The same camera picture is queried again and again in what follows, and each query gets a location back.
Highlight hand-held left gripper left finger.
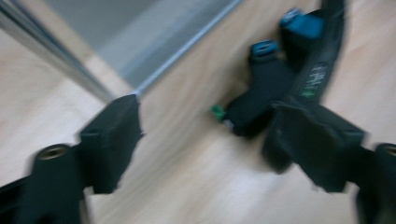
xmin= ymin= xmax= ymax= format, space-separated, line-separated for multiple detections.
xmin=78 ymin=94 xmax=145 ymax=195

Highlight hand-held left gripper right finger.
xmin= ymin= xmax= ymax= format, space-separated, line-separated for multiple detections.
xmin=262 ymin=101 xmax=367 ymax=194

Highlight metal shoe rack grey shelves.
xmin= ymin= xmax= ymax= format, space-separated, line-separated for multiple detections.
xmin=0 ymin=0 xmax=245 ymax=104

